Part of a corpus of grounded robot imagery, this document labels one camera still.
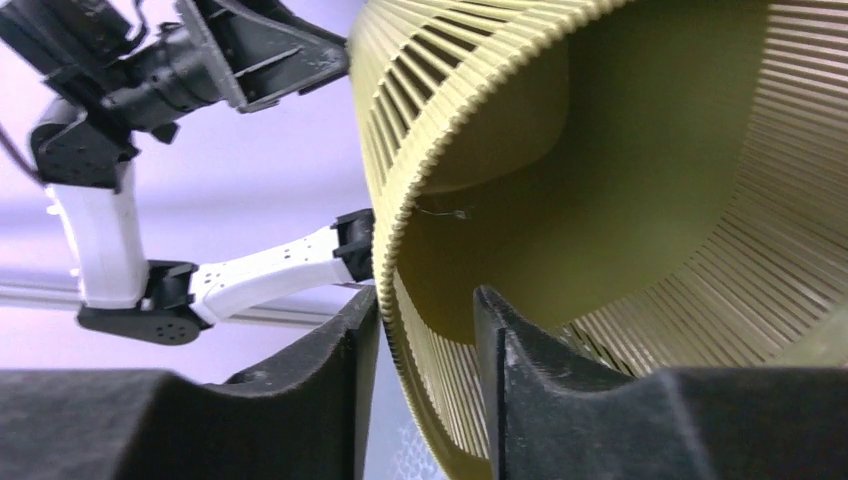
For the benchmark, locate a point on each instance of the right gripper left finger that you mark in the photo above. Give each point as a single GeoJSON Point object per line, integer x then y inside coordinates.
{"type": "Point", "coordinates": [302, 413]}

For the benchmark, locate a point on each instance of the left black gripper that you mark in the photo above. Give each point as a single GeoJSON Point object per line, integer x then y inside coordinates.
{"type": "Point", "coordinates": [250, 53]}

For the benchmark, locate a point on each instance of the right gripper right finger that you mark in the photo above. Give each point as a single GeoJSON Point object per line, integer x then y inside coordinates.
{"type": "Point", "coordinates": [554, 414]}

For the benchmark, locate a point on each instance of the olive green mesh basket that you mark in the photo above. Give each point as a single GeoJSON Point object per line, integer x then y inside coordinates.
{"type": "Point", "coordinates": [659, 183]}

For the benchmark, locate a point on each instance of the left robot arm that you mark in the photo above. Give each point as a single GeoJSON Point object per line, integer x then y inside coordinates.
{"type": "Point", "coordinates": [86, 167]}

